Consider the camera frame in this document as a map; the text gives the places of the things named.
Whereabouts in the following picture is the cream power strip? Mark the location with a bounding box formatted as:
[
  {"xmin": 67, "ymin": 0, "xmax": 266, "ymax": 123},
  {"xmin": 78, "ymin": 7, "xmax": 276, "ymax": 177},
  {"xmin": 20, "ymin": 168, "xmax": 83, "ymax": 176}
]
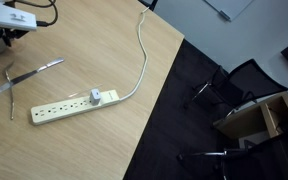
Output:
[{"xmin": 29, "ymin": 89, "xmax": 122, "ymax": 127}]

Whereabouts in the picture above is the white plug adapter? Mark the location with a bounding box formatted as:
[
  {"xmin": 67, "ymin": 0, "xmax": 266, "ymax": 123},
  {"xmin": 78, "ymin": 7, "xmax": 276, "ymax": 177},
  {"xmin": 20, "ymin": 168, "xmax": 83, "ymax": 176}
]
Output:
[{"xmin": 89, "ymin": 88, "xmax": 102, "ymax": 107}]

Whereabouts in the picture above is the grey whiteboard eraser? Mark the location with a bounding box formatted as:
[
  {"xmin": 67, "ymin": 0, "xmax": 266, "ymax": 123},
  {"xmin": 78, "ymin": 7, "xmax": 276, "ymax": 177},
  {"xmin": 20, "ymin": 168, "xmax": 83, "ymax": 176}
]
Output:
[{"xmin": 219, "ymin": 9, "xmax": 233, "ymax": 22}]

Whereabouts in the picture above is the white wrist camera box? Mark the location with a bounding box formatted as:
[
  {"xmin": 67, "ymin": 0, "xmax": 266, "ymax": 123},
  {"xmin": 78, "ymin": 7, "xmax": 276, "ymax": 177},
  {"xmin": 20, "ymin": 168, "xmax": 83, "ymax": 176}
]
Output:
[{"xmin": 0, "ymin": 0, "xmax": 38, "ymax": 32}]

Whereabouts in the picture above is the black camera cable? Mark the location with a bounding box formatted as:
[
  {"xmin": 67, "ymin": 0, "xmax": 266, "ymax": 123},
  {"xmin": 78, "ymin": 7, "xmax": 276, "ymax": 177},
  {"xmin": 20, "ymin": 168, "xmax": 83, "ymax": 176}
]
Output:
[{"xmin": 3, "ymin": 0, "xmax": 59, "ymax": 28}]

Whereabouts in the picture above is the white power cord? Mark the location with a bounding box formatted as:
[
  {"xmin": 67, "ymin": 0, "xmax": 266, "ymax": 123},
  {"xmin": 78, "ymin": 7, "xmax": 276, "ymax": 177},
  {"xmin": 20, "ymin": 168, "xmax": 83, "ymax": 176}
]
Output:
[{"xmin": 118, "ymin": 7, "xmax": 151, "ymax": 102}]

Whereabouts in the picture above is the wall whiteboard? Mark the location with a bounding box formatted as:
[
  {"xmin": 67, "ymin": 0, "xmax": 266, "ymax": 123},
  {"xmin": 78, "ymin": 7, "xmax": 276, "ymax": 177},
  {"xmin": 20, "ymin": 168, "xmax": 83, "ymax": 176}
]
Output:
[{"xmin": 203, "ymin": 0, "xmax": 255, "ymax": 23}]

